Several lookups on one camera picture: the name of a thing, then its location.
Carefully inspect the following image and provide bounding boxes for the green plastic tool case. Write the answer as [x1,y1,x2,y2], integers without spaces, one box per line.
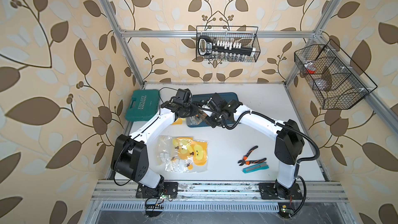
[125,89,160,122]

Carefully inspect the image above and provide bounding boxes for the dark blue tray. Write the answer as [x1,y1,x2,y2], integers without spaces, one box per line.
[186,92,238,128]

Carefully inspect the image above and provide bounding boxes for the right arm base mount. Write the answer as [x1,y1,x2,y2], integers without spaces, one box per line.
[258,176,307,219]

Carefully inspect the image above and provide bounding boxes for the stack of duck bags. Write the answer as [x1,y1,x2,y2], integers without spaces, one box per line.
[157,135,208,173]

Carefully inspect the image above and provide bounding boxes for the black corrugated cable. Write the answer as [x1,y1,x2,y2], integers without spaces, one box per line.
[222,111,321,218]

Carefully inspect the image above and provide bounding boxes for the teal utility knife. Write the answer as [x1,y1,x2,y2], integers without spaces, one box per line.
[243,162,269,174]

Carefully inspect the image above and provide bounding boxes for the red item in basket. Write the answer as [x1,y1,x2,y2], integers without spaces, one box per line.
[305,65,317,74]

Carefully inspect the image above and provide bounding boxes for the black wire basket back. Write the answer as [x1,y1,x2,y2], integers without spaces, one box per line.
[196,25,261,63]

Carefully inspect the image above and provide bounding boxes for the black wire basket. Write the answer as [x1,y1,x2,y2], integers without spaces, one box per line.
[294,39,377,110]
[196,25,261,63]

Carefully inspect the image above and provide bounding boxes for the clear resealable duck bag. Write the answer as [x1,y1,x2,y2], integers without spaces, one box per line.
[172,114,207,128]

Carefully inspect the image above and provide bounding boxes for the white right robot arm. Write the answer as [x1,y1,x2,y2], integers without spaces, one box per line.
[200,93,305,189]

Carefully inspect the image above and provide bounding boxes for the black socket set holder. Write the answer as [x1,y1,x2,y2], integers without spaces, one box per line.
[196,36,258,57]

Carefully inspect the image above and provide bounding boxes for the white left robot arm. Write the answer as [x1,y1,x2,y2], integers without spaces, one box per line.
[110,89,198,189]

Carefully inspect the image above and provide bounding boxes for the black wire basket right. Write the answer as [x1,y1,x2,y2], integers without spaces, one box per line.
[294,39,377,110]

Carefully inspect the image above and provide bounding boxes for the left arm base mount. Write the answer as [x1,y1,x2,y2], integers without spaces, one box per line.
[136,177,178,218]

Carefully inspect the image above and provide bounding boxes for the orange black pliers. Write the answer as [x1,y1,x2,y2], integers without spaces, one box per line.
[237,145,267,166]

